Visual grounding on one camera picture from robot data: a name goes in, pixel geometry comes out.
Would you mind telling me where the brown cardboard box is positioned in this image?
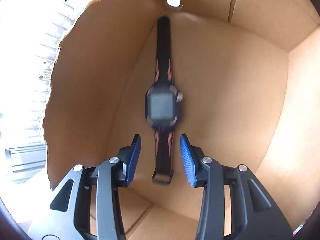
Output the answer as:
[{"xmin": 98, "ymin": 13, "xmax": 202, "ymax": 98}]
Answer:
[{"xmin": 43, "ymin": 0, "xmax": 319, "ymax": 239}]

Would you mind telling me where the black pink digital watch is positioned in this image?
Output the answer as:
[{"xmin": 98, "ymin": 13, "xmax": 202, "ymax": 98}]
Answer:
[{"xmin": 145, "ymin": 16, "xmax": 183, "ymax": 185}]

